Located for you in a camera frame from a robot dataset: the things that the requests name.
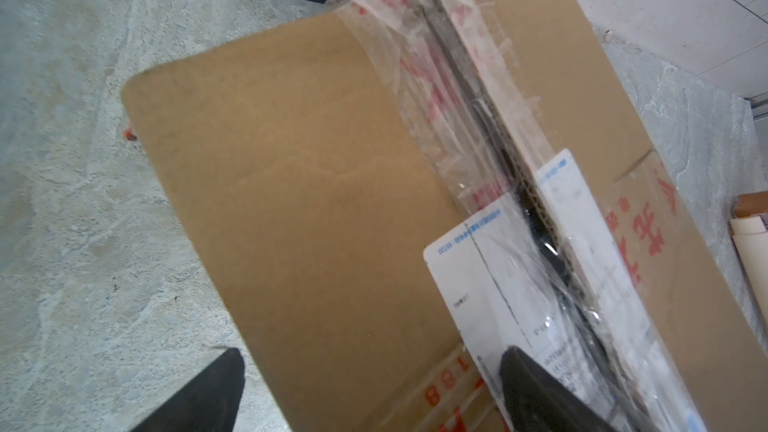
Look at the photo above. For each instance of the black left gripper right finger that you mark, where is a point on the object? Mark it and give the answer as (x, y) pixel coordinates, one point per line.
(536, 401)

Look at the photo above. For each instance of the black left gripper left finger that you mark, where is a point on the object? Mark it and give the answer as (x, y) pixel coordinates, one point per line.
(208, 402)

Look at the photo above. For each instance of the brown cardboard express box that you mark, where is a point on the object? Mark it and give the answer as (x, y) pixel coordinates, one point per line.
(390, 195)

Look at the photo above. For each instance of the wooden rolling pin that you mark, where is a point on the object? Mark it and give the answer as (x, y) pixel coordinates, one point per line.
(749, 234)

